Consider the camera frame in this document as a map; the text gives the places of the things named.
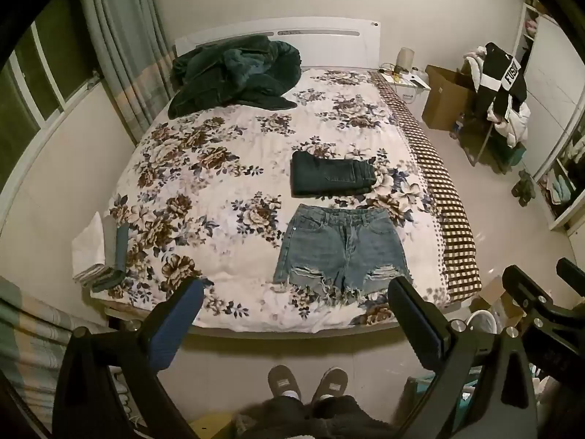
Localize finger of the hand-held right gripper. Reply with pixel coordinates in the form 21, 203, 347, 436
556, 257, 585, 287
502, 264, 557, 317

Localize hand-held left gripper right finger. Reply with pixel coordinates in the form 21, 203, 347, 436
388, 275, 540, 439

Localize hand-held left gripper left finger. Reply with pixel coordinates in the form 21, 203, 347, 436
52, 277, 206, 439

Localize light blue denim shorts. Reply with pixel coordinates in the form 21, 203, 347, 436
273, 205, 413, 306

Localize folded dark green pants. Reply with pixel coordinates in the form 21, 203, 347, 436
291, 151, 376, 198

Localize small cardboard box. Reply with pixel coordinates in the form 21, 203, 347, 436
473, 277, 524, 326

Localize teal folded cloth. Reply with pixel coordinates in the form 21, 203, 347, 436
91, 225, 131, 292

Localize pair of green slippers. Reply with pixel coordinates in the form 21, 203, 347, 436
512, 170, 536, 206

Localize person's right grey slipper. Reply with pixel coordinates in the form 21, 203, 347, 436
315, 367, 349, 399

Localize person's grey slipper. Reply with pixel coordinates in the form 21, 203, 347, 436
267, 365, 302, 399
315, 367, 349, 399

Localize yellow box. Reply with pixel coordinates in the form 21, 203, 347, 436
189, 414, 235, 439

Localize grey folded cloth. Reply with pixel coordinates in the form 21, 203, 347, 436
101, 216, 118, 270

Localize white folded cloth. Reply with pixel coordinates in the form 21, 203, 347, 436
72, 211, 108, 281

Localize person's left grey slipper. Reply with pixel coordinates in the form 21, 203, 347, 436
267, 365, 302, 399

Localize brown checkered mattress cover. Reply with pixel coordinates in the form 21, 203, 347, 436
370, 71, 483, 305

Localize bed with floral sheet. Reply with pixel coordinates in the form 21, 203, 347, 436
73, 66, 483, 335

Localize striped pastel curtain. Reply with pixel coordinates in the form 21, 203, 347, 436
0, 277, 110, 417

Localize person's dark trouser legs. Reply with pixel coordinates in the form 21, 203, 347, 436
233, 395, 399, 439

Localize chair piled with clothes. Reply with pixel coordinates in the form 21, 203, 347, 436
459, 42, 533, 175

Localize white wardrobe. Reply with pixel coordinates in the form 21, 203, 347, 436
509, 2, 585, 232

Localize black and white jacket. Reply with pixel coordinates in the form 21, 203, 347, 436
475, 42, 528, 107

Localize large open cardboard box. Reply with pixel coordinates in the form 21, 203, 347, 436
421, 65, 477, 132

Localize white nightstand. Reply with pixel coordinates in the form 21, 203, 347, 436
381, 70, 433, 111

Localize dark green fleece blanket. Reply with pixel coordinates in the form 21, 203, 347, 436
167, 35, 303, 120

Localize beige bedside lamp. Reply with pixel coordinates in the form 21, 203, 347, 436
395, 47, 416, 75

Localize pale green curtain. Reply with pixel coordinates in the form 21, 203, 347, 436
75, 0, 177, 145

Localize window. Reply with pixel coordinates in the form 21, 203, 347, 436
0, 0, 103, 184

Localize white headboard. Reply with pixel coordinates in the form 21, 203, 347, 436
175, 17, 381, 71

